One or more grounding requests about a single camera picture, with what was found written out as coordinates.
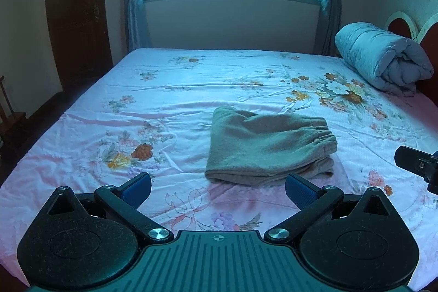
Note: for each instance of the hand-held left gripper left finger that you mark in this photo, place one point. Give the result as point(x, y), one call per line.
point(137, 188)

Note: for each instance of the red headboard with white trim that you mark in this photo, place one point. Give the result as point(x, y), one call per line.
point(431, 49)

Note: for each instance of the bed with floral sheet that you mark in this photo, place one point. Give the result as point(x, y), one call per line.
point(191, 83)

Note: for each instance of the grey-green fleece pants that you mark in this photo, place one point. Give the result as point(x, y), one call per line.
point(267, 148)

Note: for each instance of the rolled light blue duvet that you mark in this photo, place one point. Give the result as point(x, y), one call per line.
point(376, 52)

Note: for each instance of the wooden chair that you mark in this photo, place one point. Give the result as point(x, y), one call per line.
point(12, 127)

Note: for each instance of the dark wooden door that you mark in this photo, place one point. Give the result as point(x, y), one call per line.
point(77, 21)

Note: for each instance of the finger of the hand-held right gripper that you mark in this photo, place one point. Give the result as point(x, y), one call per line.
point(409, 158)

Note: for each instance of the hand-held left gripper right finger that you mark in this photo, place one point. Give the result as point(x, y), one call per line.
point(301, 192)

